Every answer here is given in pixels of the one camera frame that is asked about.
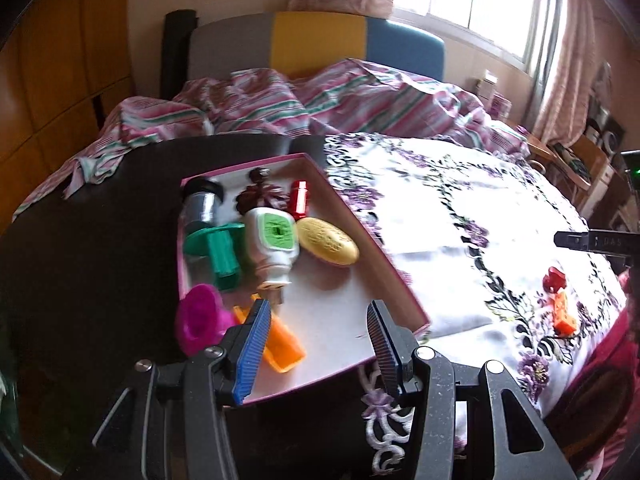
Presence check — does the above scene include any wooden wardrobe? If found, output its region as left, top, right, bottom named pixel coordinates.
left=0, top=0, right=133, bottom=196

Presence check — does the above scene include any grey yellow blue headboard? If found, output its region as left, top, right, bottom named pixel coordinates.
left=187, top=11, right=447, bottom=86

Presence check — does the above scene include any yellow oval perforated case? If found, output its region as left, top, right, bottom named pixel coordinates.
left=296, top=216, right=360, bottom=266

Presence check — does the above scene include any white embroidered floral tablecloth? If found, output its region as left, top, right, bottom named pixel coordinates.
left=322, top=132, right=628, bottom=476

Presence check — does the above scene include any green plastic punch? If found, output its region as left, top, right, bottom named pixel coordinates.
left=182, top=222, right=247, bottom=292

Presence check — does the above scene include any red plastic punch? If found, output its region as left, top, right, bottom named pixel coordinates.
left=289, top=180, right=313, bottom=221

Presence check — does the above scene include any orange plastic punch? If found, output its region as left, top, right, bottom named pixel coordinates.
left=234, top=300, right=307, bottom=373

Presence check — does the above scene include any white carton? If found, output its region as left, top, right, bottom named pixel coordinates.
left=475, top=70, right=498, bottom=106

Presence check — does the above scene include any white and green plug-in device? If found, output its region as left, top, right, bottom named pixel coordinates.
left=244, top=207, right=301, bottom=306

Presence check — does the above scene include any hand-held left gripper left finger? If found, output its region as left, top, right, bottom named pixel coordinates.
left=90, top=301, right=273, bottom=480

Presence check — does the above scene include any pink shallow cardboard box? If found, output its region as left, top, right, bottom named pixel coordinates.
left=177, top=152, right=432, bottom=406

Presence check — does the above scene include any brown hair clip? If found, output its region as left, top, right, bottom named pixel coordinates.
left=235, top=167, right=291, bottom=213

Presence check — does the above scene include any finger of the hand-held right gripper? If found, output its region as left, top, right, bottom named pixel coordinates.
left=554, top=230, right=640, bottom=261

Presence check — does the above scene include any small purple box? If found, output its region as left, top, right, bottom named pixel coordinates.
left=490, top=92, right=513, bottom=121

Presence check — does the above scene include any wooden chair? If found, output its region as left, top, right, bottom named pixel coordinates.
left=547, top=140, right=616, bottom=211

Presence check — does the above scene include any wooden desk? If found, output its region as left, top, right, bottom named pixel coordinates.
left=520, top=127, right=556, bottom=161

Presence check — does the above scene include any red and orange punch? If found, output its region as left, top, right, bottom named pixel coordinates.
left=544, top=266, right=577, bottom=337

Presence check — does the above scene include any clear jar with black lid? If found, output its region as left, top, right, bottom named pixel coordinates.
left=181, top=177, right=226, bottom=236

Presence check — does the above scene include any pink striped blanket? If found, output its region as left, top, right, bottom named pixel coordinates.
left=12, top=57, right=531, bottom=221

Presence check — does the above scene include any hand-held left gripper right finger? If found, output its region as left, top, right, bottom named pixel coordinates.
left=366, top=300, right=576, bottom=480

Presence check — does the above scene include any person's pink clothing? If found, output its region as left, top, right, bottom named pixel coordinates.
left=545, top=270, right=640, bottom=480

